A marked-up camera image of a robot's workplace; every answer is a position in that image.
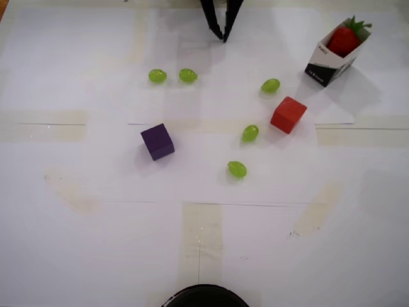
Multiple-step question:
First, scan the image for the black round base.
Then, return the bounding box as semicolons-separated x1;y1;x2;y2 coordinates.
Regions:
161;283;250;307

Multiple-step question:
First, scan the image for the purple cube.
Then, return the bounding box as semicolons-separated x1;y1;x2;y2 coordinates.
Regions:
140;123;176;161

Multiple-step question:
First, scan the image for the beige masking tape strip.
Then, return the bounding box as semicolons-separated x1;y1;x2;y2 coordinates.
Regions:
292;182;346;239
315;114;409;148
181;203;224;285
0;110;89;144
43;164;104;224

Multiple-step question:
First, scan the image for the green grape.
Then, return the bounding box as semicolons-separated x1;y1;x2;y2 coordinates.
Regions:
261;78;281;94
242;124;260;143
178;68;198;84
227;161;249;178
148;68;167;84

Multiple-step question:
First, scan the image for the white and black paper box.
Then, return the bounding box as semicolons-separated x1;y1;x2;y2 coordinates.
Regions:
304;17;372;88

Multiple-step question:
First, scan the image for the red cube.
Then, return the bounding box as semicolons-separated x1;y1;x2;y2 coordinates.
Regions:
270;96;308;134

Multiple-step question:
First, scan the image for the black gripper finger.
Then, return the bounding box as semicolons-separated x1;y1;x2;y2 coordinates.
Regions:
223;0;243;43
200;0;224;40

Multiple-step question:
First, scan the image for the red strawberry with leafy top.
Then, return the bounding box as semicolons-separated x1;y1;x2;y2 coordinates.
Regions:
327;15;373;56

